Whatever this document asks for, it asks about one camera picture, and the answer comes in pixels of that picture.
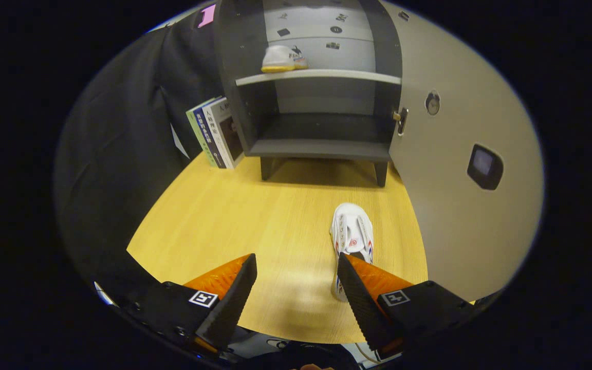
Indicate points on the beige shoe cabinet door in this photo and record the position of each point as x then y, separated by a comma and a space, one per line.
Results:
455, 231

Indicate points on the white shoe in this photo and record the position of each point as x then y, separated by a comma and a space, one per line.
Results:
278, 57
352, 231

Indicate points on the black backdrop cloth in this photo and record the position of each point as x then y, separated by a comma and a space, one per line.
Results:
111, 180

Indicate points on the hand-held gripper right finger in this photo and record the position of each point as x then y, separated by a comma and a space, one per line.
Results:
363, 308

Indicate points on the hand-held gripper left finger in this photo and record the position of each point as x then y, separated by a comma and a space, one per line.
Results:
234, 303

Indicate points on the blue spine book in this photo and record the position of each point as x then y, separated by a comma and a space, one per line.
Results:
207, 136

